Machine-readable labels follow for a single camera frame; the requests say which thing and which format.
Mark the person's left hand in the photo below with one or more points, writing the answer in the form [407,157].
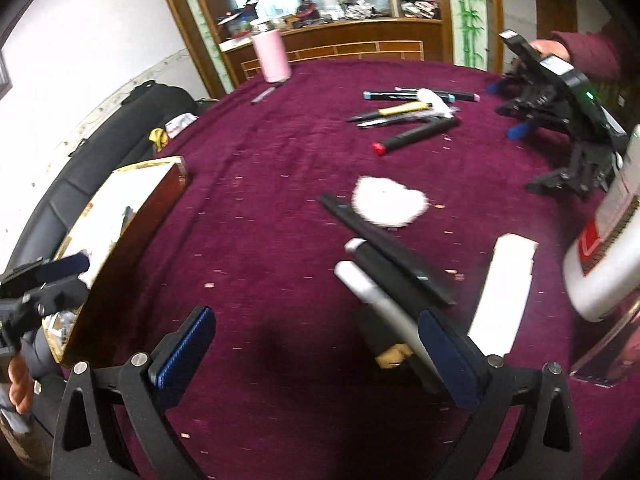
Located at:
[22,385]

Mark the pile of crumpled bags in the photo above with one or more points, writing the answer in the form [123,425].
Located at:
[365,10]

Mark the pink bear plush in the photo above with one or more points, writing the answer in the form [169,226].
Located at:
[387,202]

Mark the red black pot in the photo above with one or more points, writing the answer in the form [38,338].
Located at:
[306,12]

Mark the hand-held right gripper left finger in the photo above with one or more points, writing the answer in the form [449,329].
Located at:
[182,352]

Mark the bamboo painted wooden frame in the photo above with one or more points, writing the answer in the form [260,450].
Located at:
[467,10]

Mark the white marker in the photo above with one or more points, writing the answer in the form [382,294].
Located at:
[370,295]

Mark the yellow cloth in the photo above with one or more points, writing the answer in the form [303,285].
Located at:
[159,139]

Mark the pink thermos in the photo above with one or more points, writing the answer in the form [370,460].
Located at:
[272,55]

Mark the white red packet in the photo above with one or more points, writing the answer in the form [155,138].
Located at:
[181,124]

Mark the black double-ended marker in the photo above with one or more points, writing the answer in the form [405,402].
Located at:
[395,94]

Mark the small white tube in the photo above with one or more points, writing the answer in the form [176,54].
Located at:
[435,102]

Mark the black grey pen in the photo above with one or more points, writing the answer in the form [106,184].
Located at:
[395,120]

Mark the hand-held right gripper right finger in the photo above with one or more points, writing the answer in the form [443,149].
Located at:
[447,357]

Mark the smartphone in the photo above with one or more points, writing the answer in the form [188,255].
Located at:
[612,355]

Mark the black sofa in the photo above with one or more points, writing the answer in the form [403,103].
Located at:
[100,130]

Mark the white slim box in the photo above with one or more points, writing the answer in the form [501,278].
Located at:
[505,295]

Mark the large white bottle red cap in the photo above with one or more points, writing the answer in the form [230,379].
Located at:
[610,260]

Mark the thin black pen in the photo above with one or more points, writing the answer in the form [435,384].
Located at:
[350,217]

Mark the small fish tank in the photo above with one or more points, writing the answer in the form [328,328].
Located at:
[240,22]

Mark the gold white gift box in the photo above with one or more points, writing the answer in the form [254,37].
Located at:
[115,195]

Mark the black marker red cap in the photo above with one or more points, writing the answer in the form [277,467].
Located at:
[415,135]

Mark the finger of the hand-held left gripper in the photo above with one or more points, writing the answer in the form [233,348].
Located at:
[57,296]
[65,265]

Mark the wooden counter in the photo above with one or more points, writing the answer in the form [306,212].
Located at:
[350,35]

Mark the wooden door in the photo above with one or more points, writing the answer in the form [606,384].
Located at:
[555,5]

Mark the black gold lipstick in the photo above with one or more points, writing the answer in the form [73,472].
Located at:
[375,330]

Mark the yellow black pen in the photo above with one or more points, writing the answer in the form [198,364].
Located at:
[400,108]

